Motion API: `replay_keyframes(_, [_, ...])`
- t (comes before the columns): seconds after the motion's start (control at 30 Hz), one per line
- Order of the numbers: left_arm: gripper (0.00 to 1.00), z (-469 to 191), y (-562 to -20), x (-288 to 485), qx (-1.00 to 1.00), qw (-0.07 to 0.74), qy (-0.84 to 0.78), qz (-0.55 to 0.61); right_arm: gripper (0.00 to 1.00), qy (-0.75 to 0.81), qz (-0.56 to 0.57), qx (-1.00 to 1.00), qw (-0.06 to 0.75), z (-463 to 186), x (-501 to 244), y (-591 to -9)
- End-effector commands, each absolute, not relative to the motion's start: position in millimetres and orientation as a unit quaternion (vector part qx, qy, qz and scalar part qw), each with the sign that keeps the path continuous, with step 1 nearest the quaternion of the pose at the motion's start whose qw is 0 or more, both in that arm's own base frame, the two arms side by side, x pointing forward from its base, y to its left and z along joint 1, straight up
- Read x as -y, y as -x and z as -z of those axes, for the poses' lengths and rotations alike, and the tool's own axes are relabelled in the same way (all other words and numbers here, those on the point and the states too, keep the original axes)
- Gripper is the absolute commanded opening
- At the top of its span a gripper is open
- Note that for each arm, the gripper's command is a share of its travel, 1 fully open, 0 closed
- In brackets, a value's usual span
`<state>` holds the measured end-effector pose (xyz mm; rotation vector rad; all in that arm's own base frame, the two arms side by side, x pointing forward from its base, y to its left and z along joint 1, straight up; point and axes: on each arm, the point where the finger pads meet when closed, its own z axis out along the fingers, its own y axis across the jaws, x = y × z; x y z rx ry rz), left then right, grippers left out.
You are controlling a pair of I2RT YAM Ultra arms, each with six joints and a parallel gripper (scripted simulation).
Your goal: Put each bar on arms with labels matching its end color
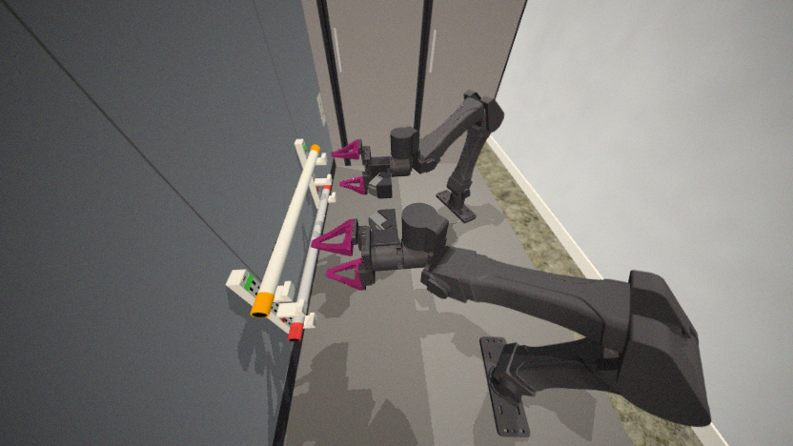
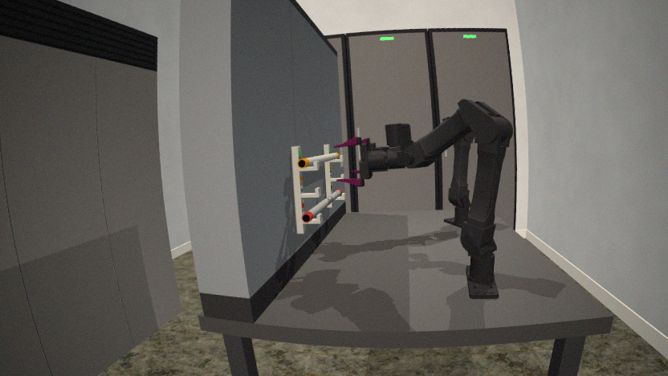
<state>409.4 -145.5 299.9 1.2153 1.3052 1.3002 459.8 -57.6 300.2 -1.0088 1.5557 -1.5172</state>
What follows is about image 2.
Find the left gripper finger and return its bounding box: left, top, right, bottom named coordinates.
left=337, top=178, right=360, bottom=187
left=333, top=137, right=358, bottom=148

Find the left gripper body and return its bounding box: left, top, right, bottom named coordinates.
left=357, top=137, right=389, bottom=186

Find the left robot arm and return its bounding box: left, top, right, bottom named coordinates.
left=384, top=99, right=513, bottom=299

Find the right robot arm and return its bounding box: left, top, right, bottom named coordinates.
left=444, top=132, right=475, bottom=228

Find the white bar with orange-yellow ends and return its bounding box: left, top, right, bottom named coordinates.
left=297, top=153, right=340, bottom=169

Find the metal bar with red ends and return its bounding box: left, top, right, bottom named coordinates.
left=302, top=189, right=342, bottom=223

